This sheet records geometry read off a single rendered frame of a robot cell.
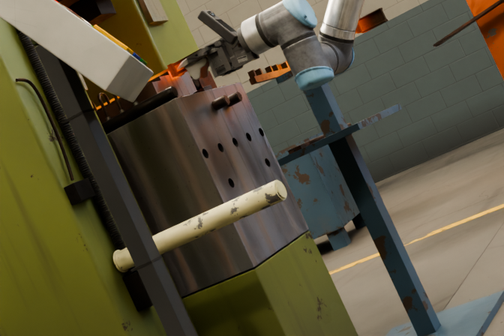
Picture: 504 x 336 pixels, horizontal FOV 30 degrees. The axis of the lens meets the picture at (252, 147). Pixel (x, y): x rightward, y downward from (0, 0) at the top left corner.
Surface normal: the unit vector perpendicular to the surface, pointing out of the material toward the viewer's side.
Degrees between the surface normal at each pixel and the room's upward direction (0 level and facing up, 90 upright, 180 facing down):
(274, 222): 90
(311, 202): 90
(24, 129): 90
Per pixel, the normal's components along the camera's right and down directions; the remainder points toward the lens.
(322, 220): -0.32, 0.12
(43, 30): -0.02, -0.02
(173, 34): 0.81, -0.39
